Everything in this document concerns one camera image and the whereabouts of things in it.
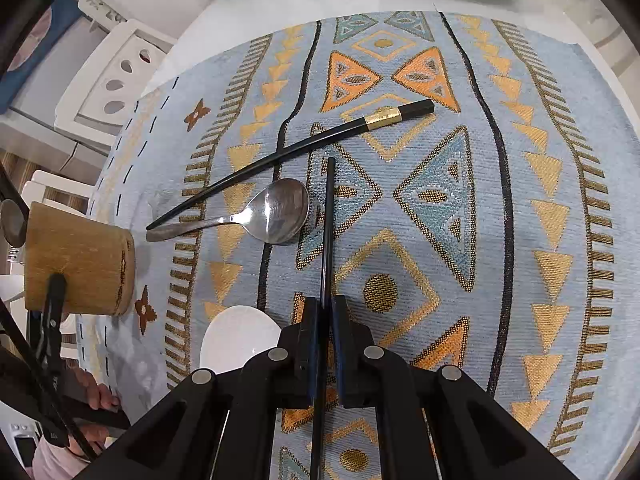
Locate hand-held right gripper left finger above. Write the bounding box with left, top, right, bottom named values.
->
left=92, top=297, right=323, bottom=480

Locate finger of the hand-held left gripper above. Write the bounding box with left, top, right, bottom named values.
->
left=40, top=273, right=69, bottom=361

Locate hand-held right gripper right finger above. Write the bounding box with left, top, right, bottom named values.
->
left=336, top=295, right=576, bottom=480

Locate wooden utensil holder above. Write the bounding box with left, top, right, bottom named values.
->
left=22, top=201, right=137, bottom=317

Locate white ceramic spoon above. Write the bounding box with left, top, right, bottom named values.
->
left=199, top=305, right=283, bottom=376

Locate black chopstick gold band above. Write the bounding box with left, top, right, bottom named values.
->
left=309, top=156, right=337, bottom=480
left=146, top=99, right=435, bottom=231

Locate large metal spoon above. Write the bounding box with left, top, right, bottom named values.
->
left=146, top=178, right=311, bottom=246

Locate person's left forearm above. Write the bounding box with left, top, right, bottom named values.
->
left=32, top=435, right=91, bottom=480

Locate person's left hand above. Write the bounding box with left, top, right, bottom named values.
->
left=64, top=366, right=123, bottom=457

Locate white wooden chair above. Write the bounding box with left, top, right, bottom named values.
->
left=20, top=169, right=101, bottom=213
left=54, top=17, right=178, bottom=146

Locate white refrigerator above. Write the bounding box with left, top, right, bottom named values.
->
left=10, top=105, right=121, bottom=161

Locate blue refrigerator cover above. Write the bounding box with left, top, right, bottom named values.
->
left=0, top=0, right=83, bottom=116

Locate blue patterned table mat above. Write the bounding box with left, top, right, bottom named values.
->
left=87, top=10, right=640, bottom=480

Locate white corner shelf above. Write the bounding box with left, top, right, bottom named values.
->
left=77, top=0, right=131, bottom=31

